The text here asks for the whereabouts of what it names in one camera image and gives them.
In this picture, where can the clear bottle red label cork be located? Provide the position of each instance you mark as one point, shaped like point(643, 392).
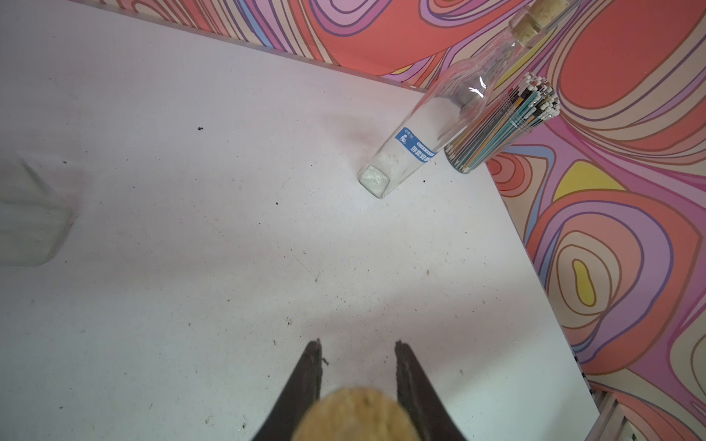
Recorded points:
point(356, 413)

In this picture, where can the metal cup with pencils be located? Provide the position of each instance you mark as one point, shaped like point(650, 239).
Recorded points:
point(527, 104)

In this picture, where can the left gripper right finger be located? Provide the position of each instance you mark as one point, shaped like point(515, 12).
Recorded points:
point(418, 397)

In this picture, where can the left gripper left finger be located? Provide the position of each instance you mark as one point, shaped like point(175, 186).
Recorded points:
point(301, 391)

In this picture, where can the clear bottle with black cap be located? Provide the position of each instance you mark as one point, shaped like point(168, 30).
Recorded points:
point(35, 220)

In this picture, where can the clear bottle blue label cork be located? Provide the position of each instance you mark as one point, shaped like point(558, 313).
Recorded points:
point(456, 101)

